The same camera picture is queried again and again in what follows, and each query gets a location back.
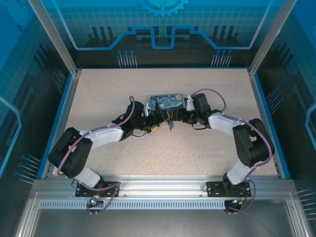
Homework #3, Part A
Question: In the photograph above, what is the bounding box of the starry night print box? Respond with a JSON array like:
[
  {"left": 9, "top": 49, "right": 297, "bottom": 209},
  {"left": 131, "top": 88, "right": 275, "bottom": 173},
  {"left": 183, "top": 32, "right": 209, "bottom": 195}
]
[{"left": 150, "top": 93, "right": 185, "bottom": 112}]

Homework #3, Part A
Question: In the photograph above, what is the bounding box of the aluminium table side rail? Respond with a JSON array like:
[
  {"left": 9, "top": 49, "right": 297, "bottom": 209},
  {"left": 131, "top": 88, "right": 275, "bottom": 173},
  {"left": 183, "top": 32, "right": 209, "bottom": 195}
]
[
  {"left": 247, "top": 69, "right": 292, "bottom": 180},
  {"left": 40, "top": 70, "right": 82, "bottom": 180}
]

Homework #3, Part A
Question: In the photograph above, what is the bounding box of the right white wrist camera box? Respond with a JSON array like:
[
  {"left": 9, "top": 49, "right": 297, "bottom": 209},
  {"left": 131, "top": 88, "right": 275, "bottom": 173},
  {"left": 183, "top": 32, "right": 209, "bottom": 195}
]
[{"left": 185, "top": 95, "right": 196, "bottom": 112}]

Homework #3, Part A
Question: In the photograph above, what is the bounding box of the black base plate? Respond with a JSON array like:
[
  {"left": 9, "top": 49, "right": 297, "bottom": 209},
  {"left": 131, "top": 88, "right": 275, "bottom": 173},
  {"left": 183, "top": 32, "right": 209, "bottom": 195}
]
[
  {"left": 206, "top": 181, "right": 252, "bottom": 198},
  {"left": 75, "top": 181, "right": 121, "bottom": 198}
]

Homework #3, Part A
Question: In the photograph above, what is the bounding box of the aluminium frame post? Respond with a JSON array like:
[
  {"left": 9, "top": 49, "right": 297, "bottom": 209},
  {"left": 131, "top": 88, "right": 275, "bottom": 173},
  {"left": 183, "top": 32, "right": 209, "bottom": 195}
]
[
  {"left": 247, "top": 0, "right": 298, "bottom": 77},
  {"left": 26, "top": 0, "right": 82, "bottom": 76}
]

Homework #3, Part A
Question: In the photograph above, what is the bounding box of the slotted grey cable duct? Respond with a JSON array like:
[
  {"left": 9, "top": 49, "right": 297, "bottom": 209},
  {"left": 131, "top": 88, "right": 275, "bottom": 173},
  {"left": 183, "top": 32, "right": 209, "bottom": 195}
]
[{"left": 39, "top": 200, "right": 227, "bottom": 210}]

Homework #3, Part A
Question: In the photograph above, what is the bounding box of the aluminium mounting rail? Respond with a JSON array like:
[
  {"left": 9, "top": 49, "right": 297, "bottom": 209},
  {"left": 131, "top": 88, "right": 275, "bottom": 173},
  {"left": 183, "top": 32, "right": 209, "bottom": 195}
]
[{"left": 32, "top": 174, "right": 296, "bottom": 198}]

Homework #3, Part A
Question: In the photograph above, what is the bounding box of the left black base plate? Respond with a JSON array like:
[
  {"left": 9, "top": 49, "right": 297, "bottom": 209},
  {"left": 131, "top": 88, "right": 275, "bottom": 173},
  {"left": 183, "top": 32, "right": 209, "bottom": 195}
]
[{"left": 75, "top": 181, "right": 121, "bottom": 198}]

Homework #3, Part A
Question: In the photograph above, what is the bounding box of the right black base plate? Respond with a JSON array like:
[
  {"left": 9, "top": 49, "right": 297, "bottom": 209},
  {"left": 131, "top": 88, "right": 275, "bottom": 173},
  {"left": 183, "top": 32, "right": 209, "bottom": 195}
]
[{"left": 206, "top": 181, "right": 252, "bottom": 198}]

